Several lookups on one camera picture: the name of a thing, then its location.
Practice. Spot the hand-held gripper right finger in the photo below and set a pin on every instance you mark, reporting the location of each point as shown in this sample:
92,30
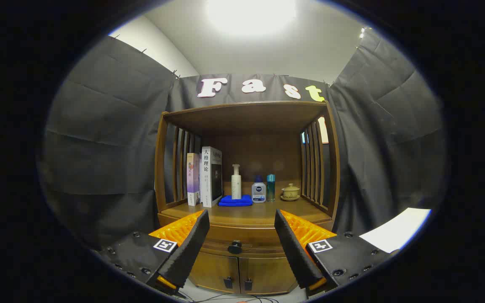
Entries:
295,252

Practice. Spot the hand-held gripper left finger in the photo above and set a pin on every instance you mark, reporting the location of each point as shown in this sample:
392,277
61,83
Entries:
192,248

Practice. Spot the black round drawer knob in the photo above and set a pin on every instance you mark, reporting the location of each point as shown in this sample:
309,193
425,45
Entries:
235,247

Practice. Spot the brown wooden drawer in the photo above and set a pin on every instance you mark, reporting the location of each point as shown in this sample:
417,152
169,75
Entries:
251,237

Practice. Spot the wooden cabinet door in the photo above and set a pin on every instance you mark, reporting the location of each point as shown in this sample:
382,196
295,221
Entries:
217,271
267,273

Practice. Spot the brown wooden countertop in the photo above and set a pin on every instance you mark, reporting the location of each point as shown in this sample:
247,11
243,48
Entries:
259,214

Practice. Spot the brown wooden cabinet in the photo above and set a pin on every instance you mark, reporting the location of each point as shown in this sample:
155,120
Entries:
251,120

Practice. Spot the beige lidded teacup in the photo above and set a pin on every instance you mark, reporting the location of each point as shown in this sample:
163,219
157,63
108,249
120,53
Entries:
290,192

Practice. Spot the blue folded cloth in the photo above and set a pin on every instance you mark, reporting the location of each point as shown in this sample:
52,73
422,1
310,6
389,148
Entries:
234,202

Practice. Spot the white bottle with blue cap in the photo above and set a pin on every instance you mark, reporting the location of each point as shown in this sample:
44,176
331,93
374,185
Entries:
258,193

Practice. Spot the teal slim bottle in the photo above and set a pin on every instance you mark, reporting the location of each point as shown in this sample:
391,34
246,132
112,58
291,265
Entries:
270,187

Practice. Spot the purple book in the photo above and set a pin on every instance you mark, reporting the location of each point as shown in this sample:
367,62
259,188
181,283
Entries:
193,176

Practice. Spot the thick white book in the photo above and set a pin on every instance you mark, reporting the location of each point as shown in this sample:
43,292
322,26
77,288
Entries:
206,176

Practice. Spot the white pump bottle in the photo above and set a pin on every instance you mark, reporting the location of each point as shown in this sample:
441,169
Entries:
236,185

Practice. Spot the white box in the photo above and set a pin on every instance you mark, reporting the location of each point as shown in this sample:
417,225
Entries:
394,229

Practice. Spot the black backdrop cloth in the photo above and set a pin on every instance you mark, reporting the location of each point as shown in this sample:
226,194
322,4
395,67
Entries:
107,147

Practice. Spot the ceiling light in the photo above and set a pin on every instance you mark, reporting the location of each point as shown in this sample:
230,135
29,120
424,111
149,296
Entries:
251,14

